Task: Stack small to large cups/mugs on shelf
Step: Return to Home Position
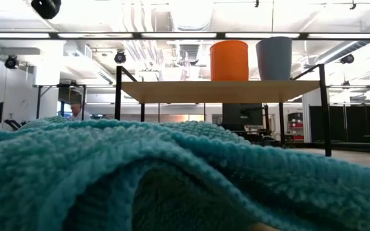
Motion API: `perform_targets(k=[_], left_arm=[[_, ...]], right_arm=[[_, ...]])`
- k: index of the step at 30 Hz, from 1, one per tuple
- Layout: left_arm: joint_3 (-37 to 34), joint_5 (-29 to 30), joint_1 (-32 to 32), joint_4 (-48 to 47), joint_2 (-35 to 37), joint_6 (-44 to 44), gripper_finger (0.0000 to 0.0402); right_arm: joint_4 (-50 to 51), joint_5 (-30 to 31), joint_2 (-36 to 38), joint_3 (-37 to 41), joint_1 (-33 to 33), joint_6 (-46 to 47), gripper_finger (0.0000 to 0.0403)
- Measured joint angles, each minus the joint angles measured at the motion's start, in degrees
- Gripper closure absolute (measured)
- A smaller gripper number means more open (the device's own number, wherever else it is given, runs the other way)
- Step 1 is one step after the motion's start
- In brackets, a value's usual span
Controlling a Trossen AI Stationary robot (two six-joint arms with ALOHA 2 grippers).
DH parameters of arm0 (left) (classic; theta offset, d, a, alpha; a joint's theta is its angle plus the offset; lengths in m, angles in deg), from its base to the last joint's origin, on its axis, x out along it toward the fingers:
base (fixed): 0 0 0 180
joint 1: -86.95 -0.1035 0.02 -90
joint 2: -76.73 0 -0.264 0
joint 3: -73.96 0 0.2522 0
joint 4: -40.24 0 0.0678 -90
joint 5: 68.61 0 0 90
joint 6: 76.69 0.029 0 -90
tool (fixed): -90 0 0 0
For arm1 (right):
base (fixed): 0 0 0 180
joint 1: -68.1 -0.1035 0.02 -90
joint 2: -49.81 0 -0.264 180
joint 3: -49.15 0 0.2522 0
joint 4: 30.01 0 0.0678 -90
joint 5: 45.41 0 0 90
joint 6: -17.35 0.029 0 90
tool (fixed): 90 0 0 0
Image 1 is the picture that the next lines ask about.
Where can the black ceiling spotlight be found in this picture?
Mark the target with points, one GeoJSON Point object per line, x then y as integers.
{"type": "Point", "coordinates": [11, 62]}
{"type": "Point", "coordinates": [119, 57]}
{"type": "Point", "coordinates": [347, 59]}
{"type": "Point", "coordinates": [46, 7]}

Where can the black-framed wooden shelf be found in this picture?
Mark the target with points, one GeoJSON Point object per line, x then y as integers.
{"type": "Point", "coordinates": [220, 91]}

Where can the black room partition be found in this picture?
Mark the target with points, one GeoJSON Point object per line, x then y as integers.
{"type": "Point", "coordinates": [352, 123]}

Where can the orange plastic cup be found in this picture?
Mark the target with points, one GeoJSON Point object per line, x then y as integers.
{"type": "Point", "coordinates": [229, 61]}

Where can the black background table frame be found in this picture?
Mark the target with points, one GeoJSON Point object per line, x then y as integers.
{"type": "Point", "coordinates": [83, 99]}

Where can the teal knitted towel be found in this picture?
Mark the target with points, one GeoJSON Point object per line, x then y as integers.
{"type": "Point", "coordinates": [185, 154]}

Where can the large black monitor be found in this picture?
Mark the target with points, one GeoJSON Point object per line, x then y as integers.
{"type": "Point", "coordinates": [242, 114]}

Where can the person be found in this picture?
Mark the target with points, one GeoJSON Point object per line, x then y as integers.
{"type": "Point", "coordinates": [75, 110]}

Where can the black overhead frame bar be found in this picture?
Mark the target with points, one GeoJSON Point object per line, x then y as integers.
{"type": "Point", "coordinates": [137, 35]}

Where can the grey plastic cup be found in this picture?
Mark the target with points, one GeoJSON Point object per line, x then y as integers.
{"type": "Point", "coordinates": [274, 57]}

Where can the storage rack with red bins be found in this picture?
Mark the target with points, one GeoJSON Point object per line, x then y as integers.
{"type": "Point", "coordinates": [295, 126]}

